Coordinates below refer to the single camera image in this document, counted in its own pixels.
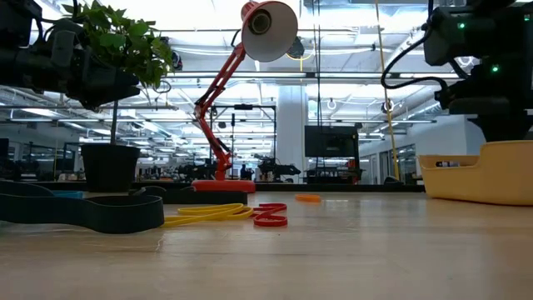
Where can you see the blue rubber band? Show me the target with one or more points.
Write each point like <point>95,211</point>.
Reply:
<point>68,194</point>

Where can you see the yellow rubber band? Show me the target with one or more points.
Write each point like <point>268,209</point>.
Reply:
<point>187,220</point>

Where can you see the orange rubber band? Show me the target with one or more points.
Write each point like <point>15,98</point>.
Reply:
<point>308,198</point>

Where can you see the red rubber band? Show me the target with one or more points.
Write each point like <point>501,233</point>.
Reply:
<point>270,223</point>

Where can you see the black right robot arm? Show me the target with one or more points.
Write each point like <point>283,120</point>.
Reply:
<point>454,37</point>

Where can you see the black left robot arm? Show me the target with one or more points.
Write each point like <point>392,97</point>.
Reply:
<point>16,62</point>

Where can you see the black background robot arm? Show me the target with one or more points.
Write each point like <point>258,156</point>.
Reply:
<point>279,168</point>

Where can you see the yellow plastic bin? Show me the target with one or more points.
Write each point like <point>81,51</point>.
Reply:
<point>491,179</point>

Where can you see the green potted plant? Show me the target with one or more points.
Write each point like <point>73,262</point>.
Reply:
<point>110,166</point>

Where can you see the red desk lamp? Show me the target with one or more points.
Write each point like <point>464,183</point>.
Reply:
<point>222,185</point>

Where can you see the person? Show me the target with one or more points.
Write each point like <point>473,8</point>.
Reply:
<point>244,171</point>

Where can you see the black metal frame rig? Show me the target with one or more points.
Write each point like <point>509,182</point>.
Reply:
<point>243,106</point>

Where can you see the black aluminium table frame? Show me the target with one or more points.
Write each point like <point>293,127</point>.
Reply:
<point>291,187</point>

